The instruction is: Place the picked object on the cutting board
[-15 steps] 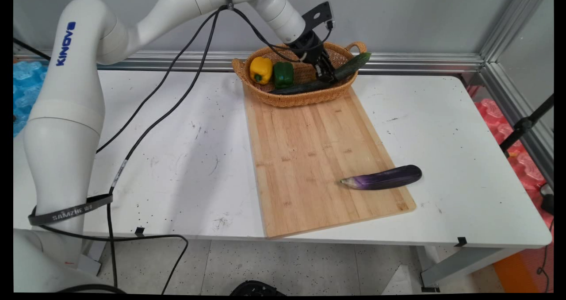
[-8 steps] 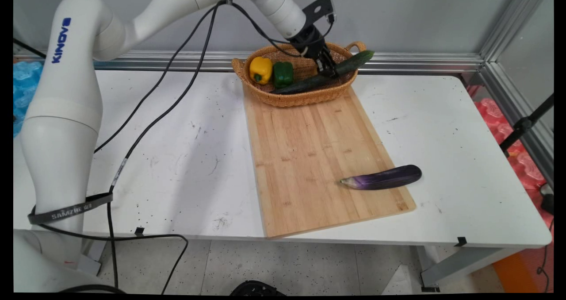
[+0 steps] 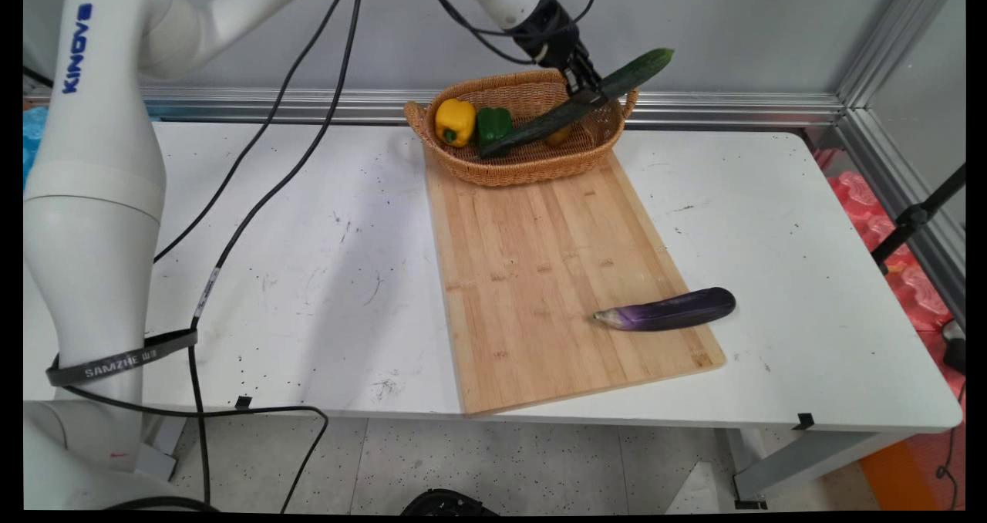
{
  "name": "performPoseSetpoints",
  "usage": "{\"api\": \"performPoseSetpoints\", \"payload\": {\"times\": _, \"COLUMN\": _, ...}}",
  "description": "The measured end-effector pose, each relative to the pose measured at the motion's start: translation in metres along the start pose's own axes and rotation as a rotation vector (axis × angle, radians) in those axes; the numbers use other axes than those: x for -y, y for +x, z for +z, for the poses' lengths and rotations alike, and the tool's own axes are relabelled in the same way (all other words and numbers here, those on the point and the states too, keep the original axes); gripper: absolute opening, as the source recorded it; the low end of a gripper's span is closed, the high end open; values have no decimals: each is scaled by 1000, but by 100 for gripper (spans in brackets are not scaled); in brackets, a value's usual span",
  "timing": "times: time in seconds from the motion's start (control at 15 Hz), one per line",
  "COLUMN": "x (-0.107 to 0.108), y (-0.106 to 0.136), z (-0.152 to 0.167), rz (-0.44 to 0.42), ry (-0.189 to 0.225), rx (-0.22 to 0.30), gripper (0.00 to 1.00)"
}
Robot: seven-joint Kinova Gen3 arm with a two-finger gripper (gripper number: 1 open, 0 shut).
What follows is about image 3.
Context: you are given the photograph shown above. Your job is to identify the grey table leg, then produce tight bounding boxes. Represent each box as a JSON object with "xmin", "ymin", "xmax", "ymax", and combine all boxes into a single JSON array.
[
  {"xmin": 137, "ymin": 413, "xmax": 189, "ymax": 483},
  {"xmin": 725, "ymin": 428, "xmax": 917, "ymax": 510}
]

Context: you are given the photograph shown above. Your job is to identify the wooden cutting board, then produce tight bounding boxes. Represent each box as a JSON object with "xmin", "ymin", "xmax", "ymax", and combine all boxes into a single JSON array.
[{"xmin": 423, "ymin": 147, "xmax": 728, "ymax": 417}]

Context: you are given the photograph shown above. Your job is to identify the yellow bell pepper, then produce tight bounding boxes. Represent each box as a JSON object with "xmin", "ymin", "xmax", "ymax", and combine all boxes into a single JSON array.
[{"xmin": 433, "ymin": 98, "xmax": 478, "ymax": 149}]

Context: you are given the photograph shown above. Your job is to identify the blue bubble wrap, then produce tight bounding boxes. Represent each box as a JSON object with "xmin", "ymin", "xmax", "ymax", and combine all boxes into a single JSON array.
[{"xmin": 23, "ymin": 105, "xmax": 52, "ymax": 188}]

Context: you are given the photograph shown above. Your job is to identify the woven wicker basket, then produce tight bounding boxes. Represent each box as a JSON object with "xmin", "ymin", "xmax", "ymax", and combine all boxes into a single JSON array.
[{"xmin": 404, "ymin": 69, "xmax": 640, "ymax": 188}]

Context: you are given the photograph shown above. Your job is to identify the black cable with white label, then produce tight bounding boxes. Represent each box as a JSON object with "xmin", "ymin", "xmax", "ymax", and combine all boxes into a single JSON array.
[{"xmin": 187, "ymin": 0, "xmax": 541, "ymax": 505}]

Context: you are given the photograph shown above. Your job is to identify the aluminium frame rail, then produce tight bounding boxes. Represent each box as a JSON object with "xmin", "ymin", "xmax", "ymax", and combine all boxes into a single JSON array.
[{"xmin": 23, "ymin": 83, "xmax": 851, "ymax": 131}]

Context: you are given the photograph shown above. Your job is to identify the purple eggplant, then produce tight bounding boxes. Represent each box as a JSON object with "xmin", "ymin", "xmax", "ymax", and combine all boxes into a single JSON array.
[{"xmin": 592, "ymin": 287, "xmax": 737, "ymax": 333}]

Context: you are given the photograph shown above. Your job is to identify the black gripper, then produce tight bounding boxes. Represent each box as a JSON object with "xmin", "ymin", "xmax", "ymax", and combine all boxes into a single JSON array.
[{"xmin": 512, "ymin": 2, "xmax": 608, "ymax": 100}]

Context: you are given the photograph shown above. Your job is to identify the pink bubble wrap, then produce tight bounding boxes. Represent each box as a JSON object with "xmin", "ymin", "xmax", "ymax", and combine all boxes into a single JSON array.
[{"xmin": 814, "ymin": 149, "xmax": 957, "ymax": 333}]

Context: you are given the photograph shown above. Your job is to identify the long green cucumber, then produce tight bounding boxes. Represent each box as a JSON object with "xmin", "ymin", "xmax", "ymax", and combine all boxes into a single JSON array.
[{"xmin": 477, "ymin": 47, "xmax": 675, "ymax": 160}]

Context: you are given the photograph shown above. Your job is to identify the aluminium frame post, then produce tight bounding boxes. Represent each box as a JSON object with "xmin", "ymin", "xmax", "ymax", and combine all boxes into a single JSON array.
[{"xmin": 834, "ymin": 0, "xmax": 966, "ymax": 331}]

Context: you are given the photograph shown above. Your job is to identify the black tripod stand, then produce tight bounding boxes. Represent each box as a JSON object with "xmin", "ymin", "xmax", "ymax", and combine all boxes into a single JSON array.
[{"xmin": 870, "ymin": 164, "xmax": 966, "ymax": 277}]

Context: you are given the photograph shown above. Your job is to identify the thin black floor cable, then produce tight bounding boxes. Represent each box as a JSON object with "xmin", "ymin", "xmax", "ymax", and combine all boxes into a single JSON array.
[{"xmin": 935, "ymin": 380, "xmax": 966, "ymax": 510}]

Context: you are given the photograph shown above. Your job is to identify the black velcro strap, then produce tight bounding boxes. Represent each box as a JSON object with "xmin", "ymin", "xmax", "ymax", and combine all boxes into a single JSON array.
[{"xmin": 45, "ymin": 328, "xmax": 200, "ymax": 389}]

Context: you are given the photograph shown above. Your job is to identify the green bell pepper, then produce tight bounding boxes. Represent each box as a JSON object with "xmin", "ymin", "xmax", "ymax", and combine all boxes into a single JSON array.
[{"xmin": 475, "ymin": 106, "xmax": 515, "ymax": 148}]

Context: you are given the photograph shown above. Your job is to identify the orange floor mat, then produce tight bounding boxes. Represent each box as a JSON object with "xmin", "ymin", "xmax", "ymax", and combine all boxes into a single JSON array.
[{"xmin": 857, "ymin": 429, "xmax": 966, "ymax": 512}]

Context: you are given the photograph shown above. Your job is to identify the black round floor object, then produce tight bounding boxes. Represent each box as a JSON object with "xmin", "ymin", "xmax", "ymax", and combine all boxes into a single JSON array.
[{"xmin": 400, "ymin": 488, "xmax": 500, "ymax": 517}]

